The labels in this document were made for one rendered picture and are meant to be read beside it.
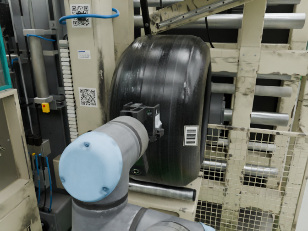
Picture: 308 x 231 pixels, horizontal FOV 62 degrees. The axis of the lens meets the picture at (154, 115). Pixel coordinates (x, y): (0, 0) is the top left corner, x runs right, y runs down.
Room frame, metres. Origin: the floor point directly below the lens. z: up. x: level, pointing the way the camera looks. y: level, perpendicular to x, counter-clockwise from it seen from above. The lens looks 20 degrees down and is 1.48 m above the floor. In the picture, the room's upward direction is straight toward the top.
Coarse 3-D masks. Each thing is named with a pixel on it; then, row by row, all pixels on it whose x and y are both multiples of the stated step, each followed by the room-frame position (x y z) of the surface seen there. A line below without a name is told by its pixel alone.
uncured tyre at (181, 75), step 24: (144, 48) 0.83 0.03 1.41; (168, 48) 0.81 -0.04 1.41; (192, 48) 0.80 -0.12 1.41; (120, 72) 0.77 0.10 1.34; (144, 72) 0.75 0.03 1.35; (168, 72) 0.73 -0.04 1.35; (192, 72) 0.73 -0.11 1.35; (120, 96) 0.73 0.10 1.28; (144, 96) 0.71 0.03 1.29; (168, 96) 0.69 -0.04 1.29; (192, 96) 0.70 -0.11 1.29; (168, 120) 0.67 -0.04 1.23; (192, 120) 0.68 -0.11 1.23; (168, 144) 0.66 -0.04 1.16; (168, 168) 0.68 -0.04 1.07; (192, 168) 0.70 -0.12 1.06
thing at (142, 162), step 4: (144, 152) 0.51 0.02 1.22; (144, 156) 0.50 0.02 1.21; (140, 160) 0.50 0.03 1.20; (144, 160) 0.50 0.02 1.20; (136, 164) 0.50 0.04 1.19; (140, 164) 0.50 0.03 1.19; (144, 164) 0.50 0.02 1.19; (132, 168) 0.51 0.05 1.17; (136, 168) 0.50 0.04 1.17; (140, 168) 0.51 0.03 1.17; (144, 168) 0.50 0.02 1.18; (132, 172) 0.51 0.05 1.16; (136, 172) 0.51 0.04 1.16; (140, 172) 0.51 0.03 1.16; (144, 172) 0.51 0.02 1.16
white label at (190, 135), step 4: (184, 128) 0.66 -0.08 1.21; (188, 128) 0.66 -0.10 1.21; (192, 128) 0.66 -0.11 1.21; (196, 128) 0.66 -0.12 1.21; (184, 132) 0.66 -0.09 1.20; (188, 132) 0.66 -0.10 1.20; (192, 132) 0.66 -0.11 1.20; (196, 132) 0.66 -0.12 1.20; (184, 136) 0.65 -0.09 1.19; (188, 136) 0.66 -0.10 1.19; (192, 136) 0.66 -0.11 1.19; (196, 136) 0.66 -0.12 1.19; (184, 140) 0.65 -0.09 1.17; (188, 140) 0.66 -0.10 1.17; (192, 140) 0.66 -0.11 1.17; (196, 140) 0.66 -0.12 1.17; (184, 144) 0.65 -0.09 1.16; (188, 144) 0.65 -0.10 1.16; (192, 144) 0.66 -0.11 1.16; (196, 144) 0.66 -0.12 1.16
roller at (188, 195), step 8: (136, 184) 0.82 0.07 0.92; (144, 184) 0.81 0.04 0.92; (152, 184) 0.81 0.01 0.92; (160, 184) 0.81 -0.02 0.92; (144, 192) 0.81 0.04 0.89; (152, 192) 0.79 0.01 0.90; (160, 192) 0.79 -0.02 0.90; (168, 192) 0.78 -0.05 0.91; (176, 192) 0.77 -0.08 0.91; (184, 192) 0.77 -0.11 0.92; (192, 192) 0.76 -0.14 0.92; (192, 200) 0.76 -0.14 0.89
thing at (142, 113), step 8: (128, 104) 0.56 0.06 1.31; (136, 104) 0.57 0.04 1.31; (120, 112) 0.48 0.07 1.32; (128, 112) 0.48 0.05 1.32; (136, 112) 0.47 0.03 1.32; (144, 112) 0.52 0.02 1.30; (152, 112) 0.52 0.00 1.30; (144, 120) 0.52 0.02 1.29; (152, 120) 0.52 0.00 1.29; (152, 128) 0.52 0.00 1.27; (152, 136) 0.52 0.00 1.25
